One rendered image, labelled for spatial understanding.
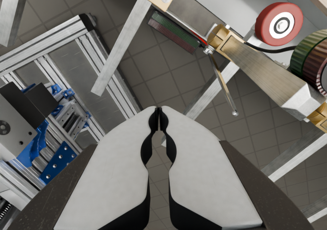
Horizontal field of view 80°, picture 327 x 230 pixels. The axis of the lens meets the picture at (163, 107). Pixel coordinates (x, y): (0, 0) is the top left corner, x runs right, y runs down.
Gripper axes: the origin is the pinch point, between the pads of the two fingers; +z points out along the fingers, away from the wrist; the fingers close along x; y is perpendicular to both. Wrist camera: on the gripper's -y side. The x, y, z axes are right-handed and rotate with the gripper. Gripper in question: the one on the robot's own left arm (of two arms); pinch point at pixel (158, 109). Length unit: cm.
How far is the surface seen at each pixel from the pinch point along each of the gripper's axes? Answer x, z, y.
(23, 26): -84, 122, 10
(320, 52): 15.8, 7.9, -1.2
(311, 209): 47, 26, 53
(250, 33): 20.8, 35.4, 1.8
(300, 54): 15.5, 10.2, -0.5
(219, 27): 13.4, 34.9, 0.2
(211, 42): 11.9, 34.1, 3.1
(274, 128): 94, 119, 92
